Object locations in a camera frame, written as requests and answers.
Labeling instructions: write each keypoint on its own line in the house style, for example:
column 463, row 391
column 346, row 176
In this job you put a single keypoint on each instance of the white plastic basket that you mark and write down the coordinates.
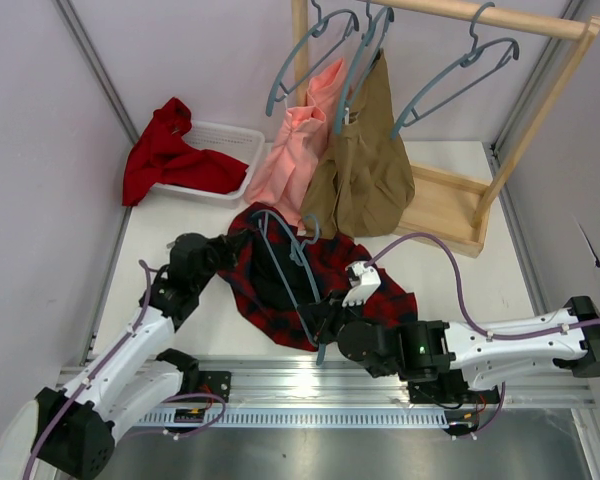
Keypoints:
column 245, row 145

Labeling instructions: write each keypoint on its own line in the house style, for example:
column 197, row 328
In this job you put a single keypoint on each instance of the tan skirt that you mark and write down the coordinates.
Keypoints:
column 363, row 182

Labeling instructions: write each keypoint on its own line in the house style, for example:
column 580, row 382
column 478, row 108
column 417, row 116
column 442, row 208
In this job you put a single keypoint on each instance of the white slotted cable duct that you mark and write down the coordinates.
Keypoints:
column 400, row 417

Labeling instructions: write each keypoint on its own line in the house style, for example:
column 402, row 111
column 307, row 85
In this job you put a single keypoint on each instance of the wooden clothes rack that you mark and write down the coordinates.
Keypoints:
column 447, row 205

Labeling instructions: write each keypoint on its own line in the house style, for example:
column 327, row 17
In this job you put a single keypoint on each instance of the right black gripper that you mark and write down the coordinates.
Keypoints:
column 318, row 316

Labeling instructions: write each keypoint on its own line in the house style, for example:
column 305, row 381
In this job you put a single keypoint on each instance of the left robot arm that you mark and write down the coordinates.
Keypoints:
column 80, row 424

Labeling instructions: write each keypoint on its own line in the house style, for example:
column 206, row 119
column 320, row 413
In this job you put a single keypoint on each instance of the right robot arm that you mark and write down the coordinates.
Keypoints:
column 445, row 361

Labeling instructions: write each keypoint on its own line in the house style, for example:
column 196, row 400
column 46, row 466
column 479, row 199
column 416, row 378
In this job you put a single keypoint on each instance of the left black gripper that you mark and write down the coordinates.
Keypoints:
column 230, row 245

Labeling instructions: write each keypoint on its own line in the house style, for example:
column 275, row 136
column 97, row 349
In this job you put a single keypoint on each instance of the red garment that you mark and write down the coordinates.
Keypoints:
column 161, row 156

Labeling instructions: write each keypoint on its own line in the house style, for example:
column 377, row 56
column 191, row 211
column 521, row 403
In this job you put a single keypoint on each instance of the pink skirt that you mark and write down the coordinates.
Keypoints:
column 283, row 178

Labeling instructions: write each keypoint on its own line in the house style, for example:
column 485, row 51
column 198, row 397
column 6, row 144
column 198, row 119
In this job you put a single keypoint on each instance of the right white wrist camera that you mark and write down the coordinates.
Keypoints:
column 364, row 281

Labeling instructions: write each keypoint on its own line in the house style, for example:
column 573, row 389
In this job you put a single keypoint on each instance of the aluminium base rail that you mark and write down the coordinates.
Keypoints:
column 299, row 382

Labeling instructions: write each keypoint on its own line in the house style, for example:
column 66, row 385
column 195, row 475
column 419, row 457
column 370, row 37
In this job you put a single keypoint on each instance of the red navy plaid skirt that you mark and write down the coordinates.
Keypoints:
column 267, row 283

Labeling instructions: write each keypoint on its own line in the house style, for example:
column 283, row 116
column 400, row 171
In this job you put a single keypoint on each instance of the blue hanger holding tan skirt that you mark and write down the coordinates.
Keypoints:
column 370, row 45

